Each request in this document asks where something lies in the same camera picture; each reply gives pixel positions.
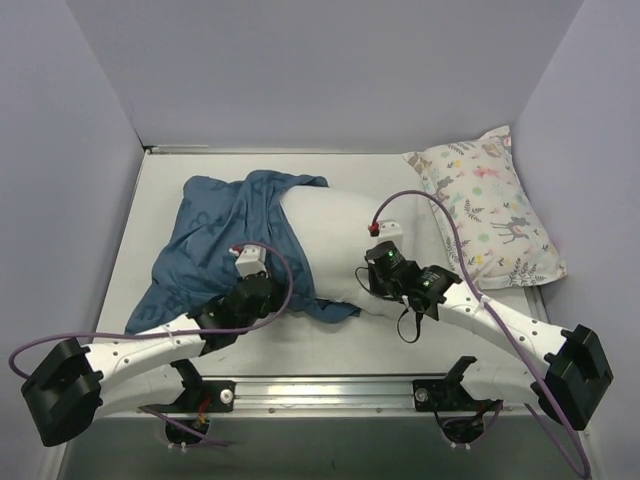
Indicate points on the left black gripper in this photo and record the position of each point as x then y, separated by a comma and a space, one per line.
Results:
267, 286

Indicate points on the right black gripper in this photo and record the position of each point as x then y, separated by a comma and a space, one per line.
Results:
379, 255

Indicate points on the blue letter-print pillowcase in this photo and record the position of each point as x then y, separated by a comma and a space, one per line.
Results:
213, 216

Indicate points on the white pillow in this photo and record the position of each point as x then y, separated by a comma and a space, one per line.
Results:
331, 226

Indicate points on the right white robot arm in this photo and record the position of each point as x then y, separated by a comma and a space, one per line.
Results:
566, 372

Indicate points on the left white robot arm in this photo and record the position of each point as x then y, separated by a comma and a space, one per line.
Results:
76, 384

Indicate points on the floral deer-print pillow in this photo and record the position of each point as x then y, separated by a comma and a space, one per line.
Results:
488, 220

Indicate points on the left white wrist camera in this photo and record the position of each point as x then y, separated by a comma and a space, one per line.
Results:
250, 260

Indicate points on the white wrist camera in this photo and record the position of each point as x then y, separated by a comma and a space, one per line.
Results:
250, 260
387, 231

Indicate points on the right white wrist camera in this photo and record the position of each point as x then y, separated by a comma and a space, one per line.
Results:
387, 231

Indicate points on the front aluminium rail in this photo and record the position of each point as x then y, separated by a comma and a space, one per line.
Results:
316, 395

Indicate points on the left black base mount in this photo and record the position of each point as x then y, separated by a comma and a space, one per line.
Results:
217, 396

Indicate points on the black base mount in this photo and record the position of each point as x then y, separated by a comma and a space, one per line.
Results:
217, 396
437, 395

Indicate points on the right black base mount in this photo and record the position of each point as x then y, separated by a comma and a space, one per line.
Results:
437, 395

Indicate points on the rear aluminium rail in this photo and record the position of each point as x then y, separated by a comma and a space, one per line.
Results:
177, 150

